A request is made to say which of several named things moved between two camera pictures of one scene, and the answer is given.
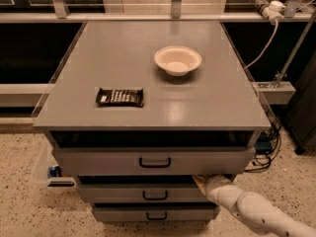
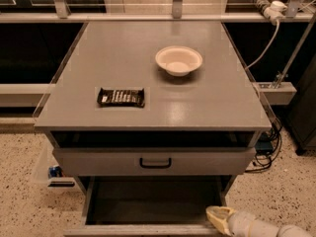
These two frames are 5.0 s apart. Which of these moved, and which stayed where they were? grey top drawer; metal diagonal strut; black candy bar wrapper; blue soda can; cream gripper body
Moved: cream gripper body
Stayed: blue soda can; metal diagonal strut; black candy bar wrapper; grey top drawer
